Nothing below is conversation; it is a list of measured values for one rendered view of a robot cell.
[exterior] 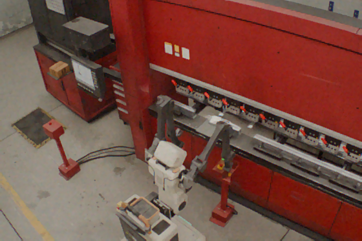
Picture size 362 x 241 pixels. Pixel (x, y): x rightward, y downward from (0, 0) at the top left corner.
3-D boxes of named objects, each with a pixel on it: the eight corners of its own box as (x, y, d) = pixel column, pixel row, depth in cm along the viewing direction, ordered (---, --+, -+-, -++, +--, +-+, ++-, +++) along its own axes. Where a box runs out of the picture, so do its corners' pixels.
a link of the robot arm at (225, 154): (218, 123, 288) (229, 128, 282) (222, 119, 291) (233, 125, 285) (219, 157, 316) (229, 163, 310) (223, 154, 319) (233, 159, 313)
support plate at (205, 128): (195, 130, 350) (195, 130, 350) (210, 116, 366) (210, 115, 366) (211, 137, 341) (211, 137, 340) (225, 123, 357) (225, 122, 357)
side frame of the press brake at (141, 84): (136, 157, 463) (106, -14, 325) (176, 123, 516) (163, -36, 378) (150, 166, 450) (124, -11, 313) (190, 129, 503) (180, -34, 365)
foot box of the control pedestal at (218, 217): (208, 220, 379) (208, 214, 371) (220, 205, 394) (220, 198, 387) (223, 227, 369) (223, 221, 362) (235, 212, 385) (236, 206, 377)
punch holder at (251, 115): (243, 117, 334) (244, 103, 324) (247, 112, 339) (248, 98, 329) (257, 123, 326) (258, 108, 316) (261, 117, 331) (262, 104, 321)
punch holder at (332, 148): (321, 148, 293) (325, 134, 283) (324, 143, 298) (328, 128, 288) (337, 154, 285) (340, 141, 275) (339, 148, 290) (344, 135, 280)
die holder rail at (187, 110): (158, 103, 409) (157, 96, 403) (161, 101, 413) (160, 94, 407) (193, 119, 383) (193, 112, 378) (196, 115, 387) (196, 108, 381)
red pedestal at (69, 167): (58, 174, 445) (39, 126, 395) (72, 163, 460) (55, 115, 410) (67, 181, 434) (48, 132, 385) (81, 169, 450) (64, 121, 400)
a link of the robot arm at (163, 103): (154, 99, 285) (162, 104, 279) (165, 94, 294) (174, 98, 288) (152, 144, 307) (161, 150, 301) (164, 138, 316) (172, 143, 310)
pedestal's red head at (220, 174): (212, 177, 344) (212, 165, 333) (220, 167, 354) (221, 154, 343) (229, 185, 334) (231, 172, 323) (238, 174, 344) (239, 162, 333)
